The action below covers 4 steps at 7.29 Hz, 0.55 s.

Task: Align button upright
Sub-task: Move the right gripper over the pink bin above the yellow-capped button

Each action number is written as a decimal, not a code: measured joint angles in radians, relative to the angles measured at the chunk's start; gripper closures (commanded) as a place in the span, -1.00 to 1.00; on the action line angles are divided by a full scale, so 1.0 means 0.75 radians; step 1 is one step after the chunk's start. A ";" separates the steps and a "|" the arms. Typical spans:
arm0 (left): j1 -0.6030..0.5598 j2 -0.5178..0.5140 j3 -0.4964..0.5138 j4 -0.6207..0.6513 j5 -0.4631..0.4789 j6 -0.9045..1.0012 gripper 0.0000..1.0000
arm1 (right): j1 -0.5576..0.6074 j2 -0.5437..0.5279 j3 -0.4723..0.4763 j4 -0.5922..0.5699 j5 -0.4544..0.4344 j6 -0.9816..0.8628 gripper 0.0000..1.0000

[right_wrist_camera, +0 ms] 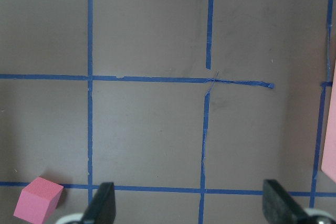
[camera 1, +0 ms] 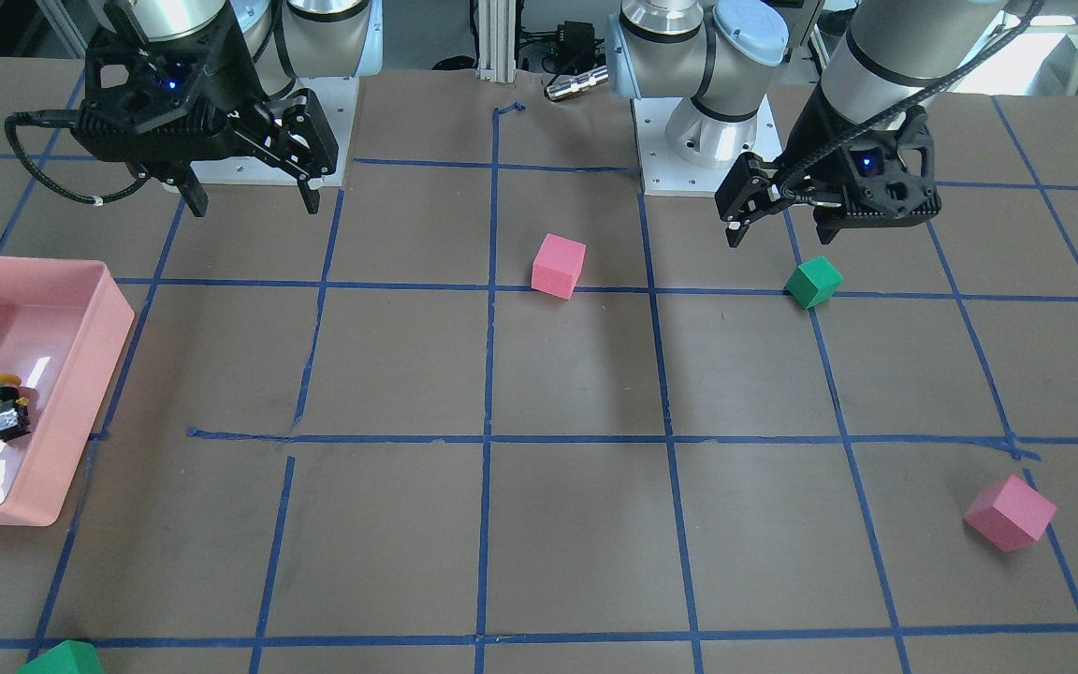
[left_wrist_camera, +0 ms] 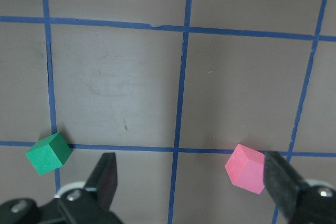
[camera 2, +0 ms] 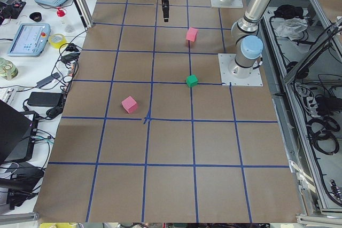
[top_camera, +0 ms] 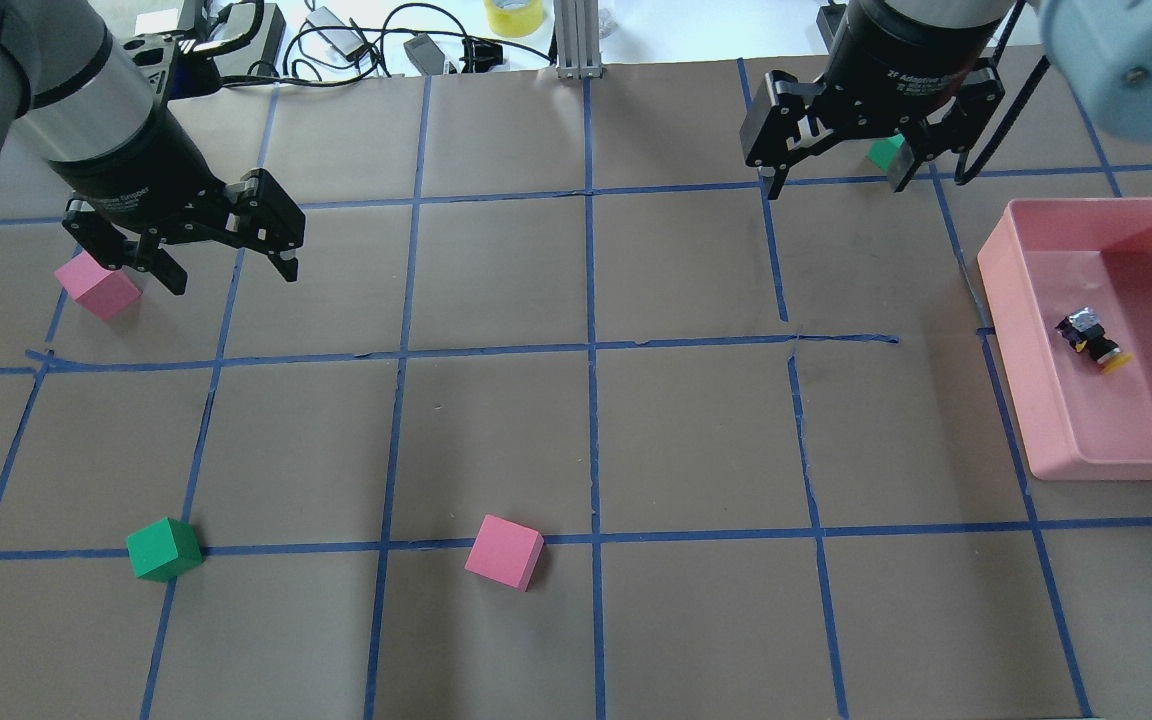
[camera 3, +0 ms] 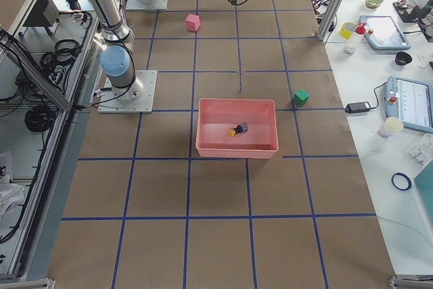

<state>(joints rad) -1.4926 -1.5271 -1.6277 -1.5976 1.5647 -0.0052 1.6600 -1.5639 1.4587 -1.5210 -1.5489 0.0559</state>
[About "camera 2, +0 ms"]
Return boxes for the green foam cube centre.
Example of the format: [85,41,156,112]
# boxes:
[186,74,198,88]

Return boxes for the black laptop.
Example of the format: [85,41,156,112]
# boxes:
[1,101,38,164]

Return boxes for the teach pendant near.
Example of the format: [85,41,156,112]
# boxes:
[7,23,51,57]

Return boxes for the pink foam cube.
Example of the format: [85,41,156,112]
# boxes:
[186,27,198,42]
[121,96,138,114]

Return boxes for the black power adapter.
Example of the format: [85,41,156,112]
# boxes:
[27,92,62,107]

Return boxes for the black bowl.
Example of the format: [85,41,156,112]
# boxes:
[29,12,42,22]

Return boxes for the yellow tape roll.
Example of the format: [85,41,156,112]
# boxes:
[48,34,68,49]

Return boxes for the pink foam cube near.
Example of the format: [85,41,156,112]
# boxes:
[121,96,138,114]

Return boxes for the pink foam cube far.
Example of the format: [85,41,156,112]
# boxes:
[186,27,198,42]

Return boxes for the white crumpled cloth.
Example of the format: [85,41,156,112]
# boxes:
[275,18,308,41]

